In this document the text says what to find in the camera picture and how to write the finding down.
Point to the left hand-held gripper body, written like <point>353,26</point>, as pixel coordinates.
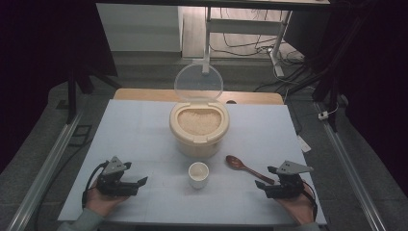
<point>112,187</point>

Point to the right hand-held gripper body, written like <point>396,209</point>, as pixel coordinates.
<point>287,189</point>

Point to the brown wooden spoon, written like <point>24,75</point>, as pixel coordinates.
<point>235,163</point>

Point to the white cup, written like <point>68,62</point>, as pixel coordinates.
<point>198,181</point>

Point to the beige rice container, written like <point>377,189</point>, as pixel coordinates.
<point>199,142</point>

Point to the white rice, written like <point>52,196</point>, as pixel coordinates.
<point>199,122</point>

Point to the person's left hand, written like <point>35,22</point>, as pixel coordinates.
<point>102,203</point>

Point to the person's right hand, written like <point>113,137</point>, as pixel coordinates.
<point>298,208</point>

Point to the white table cover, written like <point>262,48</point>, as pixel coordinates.
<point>138,134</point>

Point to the white paper tag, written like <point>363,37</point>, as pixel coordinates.
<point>304,144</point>

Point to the wooden table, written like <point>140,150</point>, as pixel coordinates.
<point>144,94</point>

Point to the small white adapter box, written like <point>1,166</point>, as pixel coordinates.
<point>323,115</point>

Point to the black metal stand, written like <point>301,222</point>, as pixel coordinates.
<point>332,86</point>
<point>72,96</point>

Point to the clear container lid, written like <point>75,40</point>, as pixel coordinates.
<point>198,82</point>

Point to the white cabinet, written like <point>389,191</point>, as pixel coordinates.
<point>138,29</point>

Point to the black floor frame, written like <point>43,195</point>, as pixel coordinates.
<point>81,136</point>

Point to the aluminium rail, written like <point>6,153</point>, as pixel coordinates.
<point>349,170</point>
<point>48,170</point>

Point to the white desk frame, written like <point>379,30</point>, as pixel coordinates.
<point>243,27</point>

